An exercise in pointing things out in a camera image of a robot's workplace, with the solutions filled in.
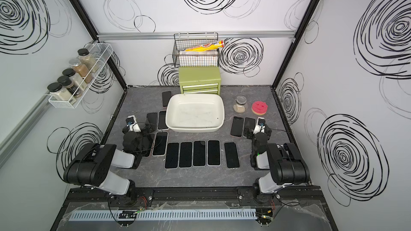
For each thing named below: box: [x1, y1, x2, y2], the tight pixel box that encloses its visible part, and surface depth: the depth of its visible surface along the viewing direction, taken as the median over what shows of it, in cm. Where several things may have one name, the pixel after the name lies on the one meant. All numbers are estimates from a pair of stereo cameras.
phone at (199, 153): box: [192, 140, 207, 168], surface depth 88 cm
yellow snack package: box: [184, 40, 226, 52], surface depth 88 cm
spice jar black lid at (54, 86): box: [47, 82, 63, 93], surface depth 62 cm
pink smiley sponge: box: [251, 100, 269, 116], surface depth 107 cm
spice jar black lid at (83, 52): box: [77, 48, 90, 57], surface depth 76 cm
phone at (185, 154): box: [178, 141, 194, 169], surface depth 88 cm
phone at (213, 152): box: [206, 139, 222, 167], surface depth 88 cm
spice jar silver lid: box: [68, 58, 94, 84], surface depth 72 cm
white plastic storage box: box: [165, 93, 225, 133], surface depth 107 cm
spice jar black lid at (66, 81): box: [57, 75, 83, 98], surface depth 67 cm
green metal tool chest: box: [178, 66, 222, 96], surface depth 104 cm
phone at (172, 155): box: [164, 142, 181, 169], surface depth 88 cm
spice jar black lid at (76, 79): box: [62, 68, 88, 92], surface depth 70 cm
